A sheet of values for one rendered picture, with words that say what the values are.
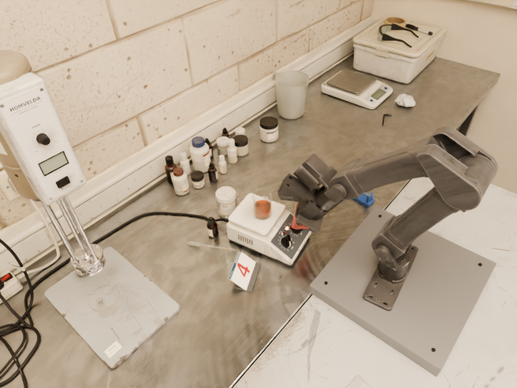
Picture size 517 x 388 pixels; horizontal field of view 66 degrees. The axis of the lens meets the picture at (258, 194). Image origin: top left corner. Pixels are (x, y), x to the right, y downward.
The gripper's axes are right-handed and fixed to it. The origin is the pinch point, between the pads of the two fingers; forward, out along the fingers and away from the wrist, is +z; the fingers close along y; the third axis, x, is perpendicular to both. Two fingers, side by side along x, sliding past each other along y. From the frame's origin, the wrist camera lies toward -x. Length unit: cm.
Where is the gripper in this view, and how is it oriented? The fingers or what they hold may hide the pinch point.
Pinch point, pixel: (295, 225)
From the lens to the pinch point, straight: 107.4
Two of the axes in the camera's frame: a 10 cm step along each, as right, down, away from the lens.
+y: -2.9, 7.4, -6.1
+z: -4.1, 4.7, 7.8
